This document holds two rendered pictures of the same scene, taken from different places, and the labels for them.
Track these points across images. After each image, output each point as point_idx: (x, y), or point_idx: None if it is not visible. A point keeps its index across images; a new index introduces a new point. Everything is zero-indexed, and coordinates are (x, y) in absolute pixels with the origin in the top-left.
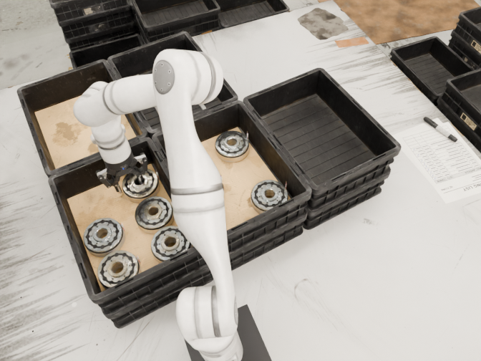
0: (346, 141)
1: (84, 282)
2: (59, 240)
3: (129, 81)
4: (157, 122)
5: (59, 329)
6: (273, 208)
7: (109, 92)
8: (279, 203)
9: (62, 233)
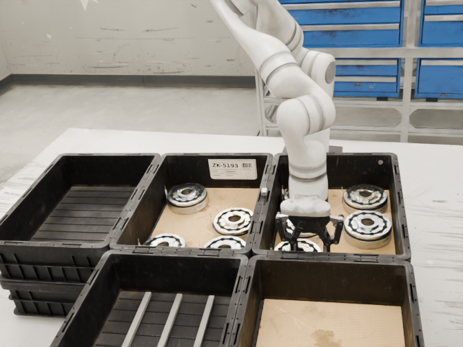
0: (63, 216)
1: (397, 163)
2: (435, 331)
3: (270, 37)
4: (213, 341)
5: (451, 250)
6: (204, 154)
7: (291, 56)
8: (186, 186)
9: (428, 338)
